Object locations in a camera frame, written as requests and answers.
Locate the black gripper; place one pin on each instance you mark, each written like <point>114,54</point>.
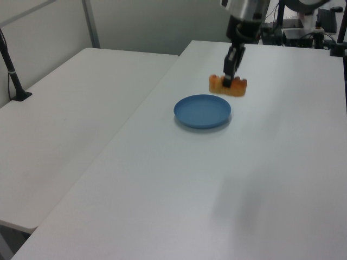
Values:
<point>244,29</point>

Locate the golden braided bread pastry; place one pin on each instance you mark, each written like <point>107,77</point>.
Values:
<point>239,88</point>

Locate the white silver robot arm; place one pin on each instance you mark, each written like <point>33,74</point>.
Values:
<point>248,8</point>

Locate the thin black upright pole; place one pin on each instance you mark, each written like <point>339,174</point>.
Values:
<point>280,19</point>

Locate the blue round plate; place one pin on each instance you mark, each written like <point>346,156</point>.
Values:
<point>202,112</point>

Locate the black electronics box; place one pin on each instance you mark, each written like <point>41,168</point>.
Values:
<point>299,38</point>

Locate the black monitor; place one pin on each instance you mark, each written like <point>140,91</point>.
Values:
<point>326,20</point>

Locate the black pole with clamp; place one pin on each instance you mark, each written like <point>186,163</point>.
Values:
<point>339,40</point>

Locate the white side table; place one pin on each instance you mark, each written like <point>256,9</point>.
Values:
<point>67,122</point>

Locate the black pole with base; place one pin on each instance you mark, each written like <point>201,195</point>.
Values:
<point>12,75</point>

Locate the grey partition post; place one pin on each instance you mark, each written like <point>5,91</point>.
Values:
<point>91,24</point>

